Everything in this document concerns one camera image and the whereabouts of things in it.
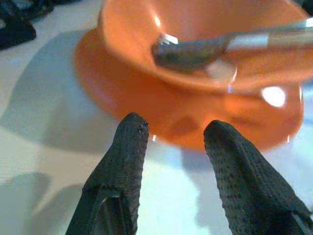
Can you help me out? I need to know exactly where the orange plastic bowl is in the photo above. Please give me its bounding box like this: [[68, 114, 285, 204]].
[[97, 0, 313, 95]]

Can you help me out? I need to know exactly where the orange plastic plate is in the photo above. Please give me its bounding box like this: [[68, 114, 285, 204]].
[[73, 28, 305, 152]]

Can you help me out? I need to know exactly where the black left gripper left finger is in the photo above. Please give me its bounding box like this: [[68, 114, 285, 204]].
[[65, 112, 149, 235]]

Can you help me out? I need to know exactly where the black power strip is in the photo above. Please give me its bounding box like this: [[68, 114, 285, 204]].
[[0, 0, 54, 51]]

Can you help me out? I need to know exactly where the metal spoon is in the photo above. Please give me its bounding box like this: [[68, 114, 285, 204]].
[[151, 18, 313, 71]]

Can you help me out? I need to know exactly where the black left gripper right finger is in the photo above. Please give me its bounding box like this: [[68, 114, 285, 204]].
[[203, 119, 313, 235]]

